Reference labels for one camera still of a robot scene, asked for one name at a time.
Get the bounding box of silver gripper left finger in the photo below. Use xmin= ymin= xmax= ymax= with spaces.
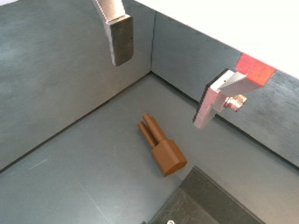
xmin=93 ymin=0 xmax=134 ymax=67

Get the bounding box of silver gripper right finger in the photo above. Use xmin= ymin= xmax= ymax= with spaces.
xmin=194 ymin=69 xmax=263 ymax=129

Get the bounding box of brown three prong object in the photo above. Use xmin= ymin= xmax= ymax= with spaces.
xmin=138 ymin=114 xmax=187 ymax=176

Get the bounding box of black curved fixture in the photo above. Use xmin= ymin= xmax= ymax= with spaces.
xmin=147 ymin=166 xmax=266 ymax=224

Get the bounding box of red shape-hole block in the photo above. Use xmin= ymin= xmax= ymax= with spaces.
xmin=235 ymin=53 xmax=277 ymax=87

